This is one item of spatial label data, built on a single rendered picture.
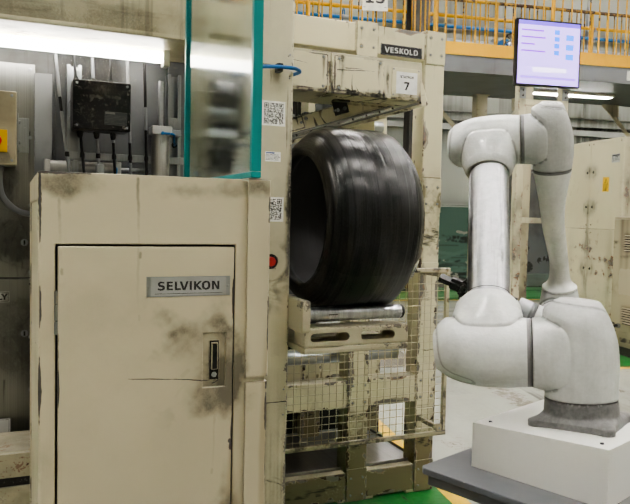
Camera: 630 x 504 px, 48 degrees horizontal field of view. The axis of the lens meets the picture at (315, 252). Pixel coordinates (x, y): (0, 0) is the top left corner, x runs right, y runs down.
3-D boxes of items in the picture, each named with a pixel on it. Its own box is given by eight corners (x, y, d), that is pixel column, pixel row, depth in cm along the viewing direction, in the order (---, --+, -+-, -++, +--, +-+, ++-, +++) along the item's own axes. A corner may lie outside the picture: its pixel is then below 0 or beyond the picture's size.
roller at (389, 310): (305, 323, 212) (305, 308, 212) (299, 321, 217) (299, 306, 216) (405, 318, 226) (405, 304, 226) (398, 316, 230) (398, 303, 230)
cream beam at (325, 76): (270, 87, 239) (270, 43, 238) (247, 98, 262) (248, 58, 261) (422, 102, 263) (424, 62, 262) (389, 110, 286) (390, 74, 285)
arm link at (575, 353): (625, 406, 145) (624, 300, 144) (533, 403, 150) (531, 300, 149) (615, 390, 160) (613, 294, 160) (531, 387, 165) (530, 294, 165)
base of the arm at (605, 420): (640, 416, 159) (640, 391, 159) (613, 438, 142) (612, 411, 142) (559, 405, 171) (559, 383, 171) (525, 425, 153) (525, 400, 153)
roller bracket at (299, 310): (302, 334, 208) (302, 301, 208) (258, 315, 245) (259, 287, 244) (312, 333, 210) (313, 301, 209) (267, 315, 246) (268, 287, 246)
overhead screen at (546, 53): (515, 84, 583) (517, 17, 580) (512, 85, 588) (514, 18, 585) (579, 88, 597) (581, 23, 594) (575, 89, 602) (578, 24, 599)
